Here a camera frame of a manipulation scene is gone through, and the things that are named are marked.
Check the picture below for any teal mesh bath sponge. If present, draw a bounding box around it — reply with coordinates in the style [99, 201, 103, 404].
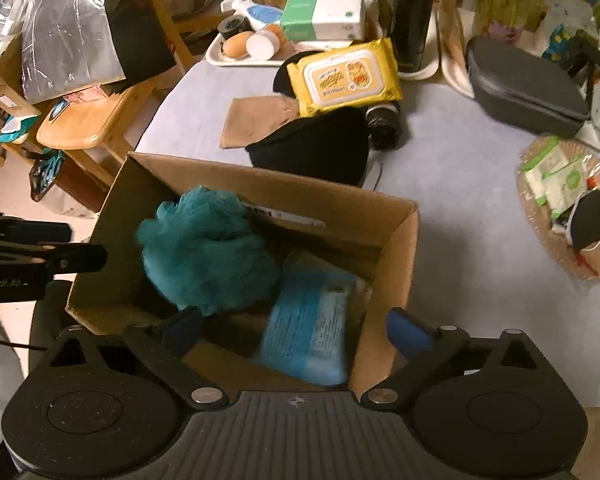
[135, 186, 280, 316]

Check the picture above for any blue wipes packet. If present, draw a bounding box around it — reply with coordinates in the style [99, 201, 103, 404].
[254, 252, 372, 388]

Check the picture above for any black soft hat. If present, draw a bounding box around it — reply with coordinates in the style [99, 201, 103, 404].
[246, 107, 370, 186]

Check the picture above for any black garbage bag roll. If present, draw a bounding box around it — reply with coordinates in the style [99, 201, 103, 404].
[365, 102, 403, 151]

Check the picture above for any yellow wet wipes pack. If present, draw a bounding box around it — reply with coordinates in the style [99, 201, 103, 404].
[286, 38, 403, 117]

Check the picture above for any white strap strip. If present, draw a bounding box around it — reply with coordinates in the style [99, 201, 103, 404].
[361, 151, 384, 191]

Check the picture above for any black semicircle foam sponge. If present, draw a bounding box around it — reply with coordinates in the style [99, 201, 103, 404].
[272, 50, 318, 99]

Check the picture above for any brown cardboard box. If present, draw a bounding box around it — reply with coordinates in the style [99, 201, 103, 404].
[67, 153, 419, 393]

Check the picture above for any wooden chair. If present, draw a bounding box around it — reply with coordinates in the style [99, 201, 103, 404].
[36, 0, 195, 190]

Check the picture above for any woven round basket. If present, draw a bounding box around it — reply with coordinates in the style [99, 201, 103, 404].
[517, 136, 600, 281]

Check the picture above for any black half round sponge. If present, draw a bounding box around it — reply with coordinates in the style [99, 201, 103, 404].
[569, 190, 600, 252]

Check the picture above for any grey zip hard case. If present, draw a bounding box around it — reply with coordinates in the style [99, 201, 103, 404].
[466, 37, 590, 139]

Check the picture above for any white plastic tray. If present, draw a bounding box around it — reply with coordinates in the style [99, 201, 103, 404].
[204, 6, 441, 83]

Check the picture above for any brown egg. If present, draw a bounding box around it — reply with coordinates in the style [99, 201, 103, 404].
[221, 30, 254, 60]

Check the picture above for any white cap orange bottle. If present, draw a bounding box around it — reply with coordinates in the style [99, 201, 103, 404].
[246, 24, 286, 61]

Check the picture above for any brown paper bag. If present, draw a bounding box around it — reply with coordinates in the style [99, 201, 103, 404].
[437, 0, 475, 100]

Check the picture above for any black tape roll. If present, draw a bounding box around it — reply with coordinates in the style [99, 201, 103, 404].
[218, 14, 252, 40]

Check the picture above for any green white tissue box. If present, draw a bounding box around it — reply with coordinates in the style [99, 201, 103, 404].
[280, 0, 365, 41]

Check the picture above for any white spray bottle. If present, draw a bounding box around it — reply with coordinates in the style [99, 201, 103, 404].
[221, 0, 283, 30]

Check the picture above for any right glass vase bamboo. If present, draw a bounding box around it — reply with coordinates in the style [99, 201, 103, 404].
[474, 0, 531, 46]

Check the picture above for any black thermos bottle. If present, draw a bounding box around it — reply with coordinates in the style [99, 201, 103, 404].
[389, 0, 434, 74]

